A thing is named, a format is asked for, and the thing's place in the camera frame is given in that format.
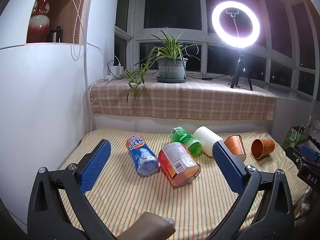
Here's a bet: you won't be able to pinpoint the brown padded object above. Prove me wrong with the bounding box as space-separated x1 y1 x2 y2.
117 211 176 240

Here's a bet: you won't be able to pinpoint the white window frame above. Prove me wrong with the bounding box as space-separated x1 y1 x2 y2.
114 0 320 102

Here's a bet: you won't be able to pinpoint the spider plant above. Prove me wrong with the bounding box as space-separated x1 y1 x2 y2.
106 30 208 103

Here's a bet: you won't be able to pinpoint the copper cup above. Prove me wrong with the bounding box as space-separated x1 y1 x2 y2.
223 134 247 162
251 138 276 161

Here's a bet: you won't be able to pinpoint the red porcelain vase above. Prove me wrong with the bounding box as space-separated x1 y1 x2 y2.
27 0 56 44

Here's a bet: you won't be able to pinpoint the ring light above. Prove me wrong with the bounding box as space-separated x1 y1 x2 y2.
211 0 261 49

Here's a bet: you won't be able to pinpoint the green paper bag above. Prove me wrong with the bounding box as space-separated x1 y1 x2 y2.
282 126 306 151

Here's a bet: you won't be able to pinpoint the white cabinet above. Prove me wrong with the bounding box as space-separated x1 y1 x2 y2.
0 0 121 233

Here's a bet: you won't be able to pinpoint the grey-green flower pot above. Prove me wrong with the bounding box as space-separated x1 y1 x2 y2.
157 57 188 80

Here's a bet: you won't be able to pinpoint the phone holder clamp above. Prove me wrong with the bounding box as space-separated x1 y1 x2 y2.
225 9 241 40

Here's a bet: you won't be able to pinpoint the yellow striped cloth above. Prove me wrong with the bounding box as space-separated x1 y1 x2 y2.
58 127 310 240

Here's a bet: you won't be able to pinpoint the red-orange drink bottle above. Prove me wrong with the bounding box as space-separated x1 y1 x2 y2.
158 142 202 188

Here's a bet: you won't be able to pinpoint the white bead cord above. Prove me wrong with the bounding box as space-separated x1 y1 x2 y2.
70 0 90 61

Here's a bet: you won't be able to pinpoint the green tea bottle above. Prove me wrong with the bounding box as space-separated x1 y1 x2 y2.
169 126 203 158

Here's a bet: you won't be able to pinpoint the black cable with switch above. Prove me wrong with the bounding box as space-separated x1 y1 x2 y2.
186 73 233 81

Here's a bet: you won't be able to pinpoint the white cup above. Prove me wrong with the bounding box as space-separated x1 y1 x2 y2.
193 126 224 158

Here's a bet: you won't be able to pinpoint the black tripod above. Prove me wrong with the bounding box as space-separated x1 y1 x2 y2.
230 50 254 91

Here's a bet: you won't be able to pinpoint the beige checked cloth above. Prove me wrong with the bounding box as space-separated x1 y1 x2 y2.
89 76 277 121

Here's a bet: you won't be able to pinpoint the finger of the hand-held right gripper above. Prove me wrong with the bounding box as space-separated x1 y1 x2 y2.
299 144 320 163
286 147 312 174

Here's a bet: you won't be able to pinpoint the white charger plugs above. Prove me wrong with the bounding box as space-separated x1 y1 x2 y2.
111 64 124 76

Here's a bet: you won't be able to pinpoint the green pot saucer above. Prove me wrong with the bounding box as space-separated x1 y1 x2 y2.
156 76 188 84

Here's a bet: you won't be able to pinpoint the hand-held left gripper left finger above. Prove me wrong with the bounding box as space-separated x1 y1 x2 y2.
27 139 116 240

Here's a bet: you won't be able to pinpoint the white cable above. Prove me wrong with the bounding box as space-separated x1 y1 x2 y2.
62 0 120 67

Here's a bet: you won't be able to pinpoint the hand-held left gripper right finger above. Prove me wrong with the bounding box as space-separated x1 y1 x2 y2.
206 141 296 240

